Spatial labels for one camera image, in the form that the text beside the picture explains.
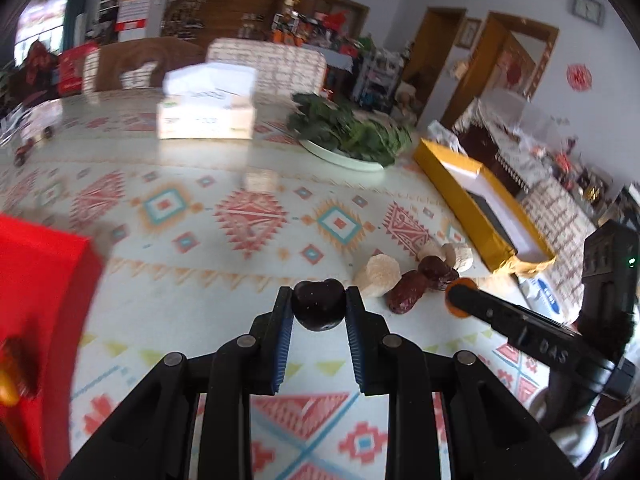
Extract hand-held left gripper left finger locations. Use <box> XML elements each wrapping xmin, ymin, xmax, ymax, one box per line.
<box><xmin>60</xmin><ymin>286</ymin><xmax>296</xmax><ymax>480</ymax></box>

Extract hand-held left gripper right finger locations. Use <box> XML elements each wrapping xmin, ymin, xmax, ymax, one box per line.
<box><xmin>345</xmin><ymin>286</ymin><xmax>581</xmax><ymax>480</ymax></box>

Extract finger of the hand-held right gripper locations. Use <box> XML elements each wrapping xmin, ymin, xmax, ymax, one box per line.
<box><xmin>446</xmin><ymin>282</ymin><xmax>532</xmax><ymax>349</ymax></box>

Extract small mandarin orange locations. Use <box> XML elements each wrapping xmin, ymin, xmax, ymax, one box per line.
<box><xmin>445</xmin><ymin>277</ymin><xmax>478</xmax><ymax>320</ymax></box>

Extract person's right hand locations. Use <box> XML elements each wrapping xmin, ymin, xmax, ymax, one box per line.
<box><xmin>530</xmin><ymin>390</ymin><xmax>603</xmax><ymax>470</ymax></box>

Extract white plastic packet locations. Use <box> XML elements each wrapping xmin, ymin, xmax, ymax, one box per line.
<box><xmin>517</xmin><ymin>272</ymin><xmax>583</xmax><ymax>323</ymax></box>

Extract large pale sugarcane piece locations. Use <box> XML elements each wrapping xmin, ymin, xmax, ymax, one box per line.
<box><xmin>354</xmin><ymin>253</ymin><xmax>402</xmax><ymax>297</ymax></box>

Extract large red date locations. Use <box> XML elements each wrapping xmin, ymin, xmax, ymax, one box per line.
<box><xmin>417</xmin><ymin>255</ymin><xmax>460</xmax><ymax>292</ymax></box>

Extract patterned covered sofa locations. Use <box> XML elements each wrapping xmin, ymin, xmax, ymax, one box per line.
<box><xmin>520</xmin><ymin>175</ymin><xmax>611</xmax><ymax>321</ymax></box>

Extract gold cardboard box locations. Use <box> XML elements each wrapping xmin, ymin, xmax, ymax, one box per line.
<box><xmin>412</xmin><ymin>137</ymin><xmax>557</xmax><ymax>275</ymax></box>

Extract white plate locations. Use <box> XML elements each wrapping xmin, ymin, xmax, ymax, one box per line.
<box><xmin>298</xmin><ymin>137</ymin><xmax>396</xmax><ymax>172</ymax></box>

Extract leafy green vegetables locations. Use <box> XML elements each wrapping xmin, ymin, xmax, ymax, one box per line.
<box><xmin>287</xmin><ymin>92</ymin><xmax>415</xmax><ymax>167</ymax></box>

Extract white tissue box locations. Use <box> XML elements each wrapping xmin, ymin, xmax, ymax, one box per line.
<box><xmin>156</xmin><ymin>62</ymin><xmax>258</xmax><ymax>140</ymax></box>

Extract red door decoration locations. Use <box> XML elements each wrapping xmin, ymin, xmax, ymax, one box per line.
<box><xmin>500</xmin><ymin>50</ymin><xmax>526</xmax><ymax>86</ymax></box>

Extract wooden door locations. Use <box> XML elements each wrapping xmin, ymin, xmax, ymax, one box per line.
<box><xmin>411</xmin><ymin>6</ymin><xmax>467</xmax><ymax>116</ymax></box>

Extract shelf rack with goods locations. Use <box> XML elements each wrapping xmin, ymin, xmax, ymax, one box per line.
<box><xmin>350</xmin><ymin>35</ymin><xmax>416</xmax><ymax>111</ymax></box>

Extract patterned covered chair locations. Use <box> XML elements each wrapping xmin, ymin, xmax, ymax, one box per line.
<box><xmin>206</xmin><ymin>37</ymin><xmax>328</xmax><ymax>98</ymax></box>

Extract wooden chair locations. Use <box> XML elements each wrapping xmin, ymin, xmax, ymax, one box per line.
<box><xmin>82</xmin><ymin>40</ymin><xmax>208</xmax><ymax>93</ymax></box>

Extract clear plastic container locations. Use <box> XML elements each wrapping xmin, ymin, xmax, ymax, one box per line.
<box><xmin>0</xmin><ymin>100</ymin><xmax>63</xmax><ymax>146</ymax></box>

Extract wooden staircase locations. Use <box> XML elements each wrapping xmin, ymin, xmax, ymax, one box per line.
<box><xmin>165</xmin><ymin>0</ymin><xmax>351</xmax><ymax>43</ymax></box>

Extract window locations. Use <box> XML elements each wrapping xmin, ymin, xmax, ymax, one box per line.
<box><xmin>15</xmin><ymin>0</ymin><xmax>71</xmax><ymax>61</ymax></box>

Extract red round wall ornament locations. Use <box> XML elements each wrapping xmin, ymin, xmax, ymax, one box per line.
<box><xmin>566</xmin><ymin>62</ymin><xmax>593</xmax><ymax>92</ymax></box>

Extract wooden door frame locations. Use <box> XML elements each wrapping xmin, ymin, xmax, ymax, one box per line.
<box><xmin>440</xmin><ymin>11</ymin><xmax>560</xmax><ymax>128</ymax></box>

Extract framed wall picture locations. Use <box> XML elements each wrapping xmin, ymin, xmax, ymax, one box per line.
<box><xmin>457</xmin><ymin>17</ymin><xmax>482</xmax><ymax>50</ymax></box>

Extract square wall clock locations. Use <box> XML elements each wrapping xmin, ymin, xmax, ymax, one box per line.
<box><xmin>571</xmin><ymin>0</ymin><xmax>603</xmax><ymax>26</ymax></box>

